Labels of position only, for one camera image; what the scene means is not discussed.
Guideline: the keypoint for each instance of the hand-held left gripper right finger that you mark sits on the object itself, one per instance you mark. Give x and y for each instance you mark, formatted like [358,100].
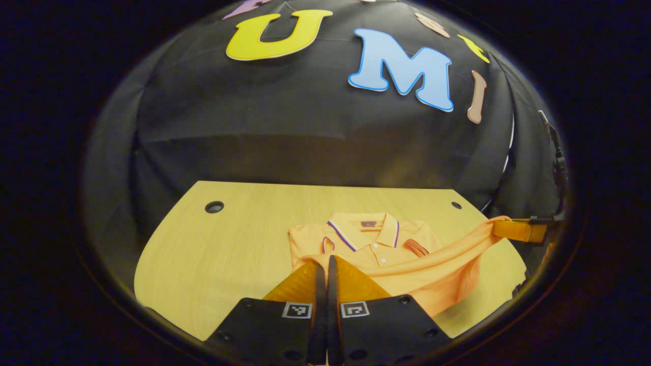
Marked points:
[386,330]

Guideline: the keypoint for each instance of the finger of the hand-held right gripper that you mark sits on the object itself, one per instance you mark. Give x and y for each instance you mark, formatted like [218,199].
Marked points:
[534,220]

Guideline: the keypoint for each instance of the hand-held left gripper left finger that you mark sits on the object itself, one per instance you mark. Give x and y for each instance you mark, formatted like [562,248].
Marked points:
[274,330]

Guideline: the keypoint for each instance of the orange polo T-shirt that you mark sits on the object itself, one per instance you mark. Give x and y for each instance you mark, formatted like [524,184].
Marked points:
[407,269]

